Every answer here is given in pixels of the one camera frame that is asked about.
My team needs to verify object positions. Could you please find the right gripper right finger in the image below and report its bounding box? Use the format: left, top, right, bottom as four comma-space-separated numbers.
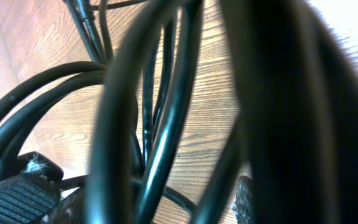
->
232, 175, 254, 224

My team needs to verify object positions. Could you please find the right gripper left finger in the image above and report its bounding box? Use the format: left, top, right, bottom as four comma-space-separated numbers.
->
0, 152, 85, 223

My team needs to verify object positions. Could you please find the black usb cable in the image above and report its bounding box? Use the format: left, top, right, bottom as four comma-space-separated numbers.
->
84, 0, 358, 224
0, 0, 198, 215

